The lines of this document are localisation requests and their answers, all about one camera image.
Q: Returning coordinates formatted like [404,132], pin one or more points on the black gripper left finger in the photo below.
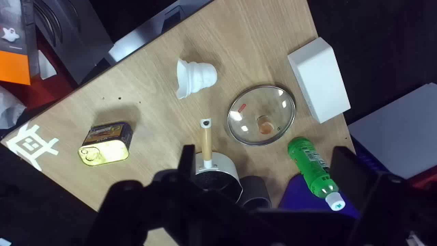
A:
[187,158]

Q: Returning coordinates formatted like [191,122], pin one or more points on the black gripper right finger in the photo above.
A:
[350,172]

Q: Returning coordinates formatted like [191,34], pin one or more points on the green tea bottle white cap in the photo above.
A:
[309,164]

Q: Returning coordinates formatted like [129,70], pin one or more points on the blue paper recycling bin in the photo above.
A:
[301,195]

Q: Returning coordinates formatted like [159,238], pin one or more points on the grey pipe coupler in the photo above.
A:
[254,191]

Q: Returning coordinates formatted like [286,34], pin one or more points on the white crumpled plastic cup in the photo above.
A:
[196,76]

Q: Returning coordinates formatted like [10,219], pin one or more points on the sardine tin can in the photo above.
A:
[107,141]

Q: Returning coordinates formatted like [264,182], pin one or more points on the glass pot lid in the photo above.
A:
[261,113]

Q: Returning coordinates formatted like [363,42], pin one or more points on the white power strip box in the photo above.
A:
[318,82]

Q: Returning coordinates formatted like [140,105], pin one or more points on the white marker sticker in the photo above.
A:
[34,137]

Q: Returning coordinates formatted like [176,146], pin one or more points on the black equipment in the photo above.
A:
[73,31]

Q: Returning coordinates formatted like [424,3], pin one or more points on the white plastic bag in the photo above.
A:
[11,106]

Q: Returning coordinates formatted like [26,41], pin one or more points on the orange book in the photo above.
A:
[15,68]

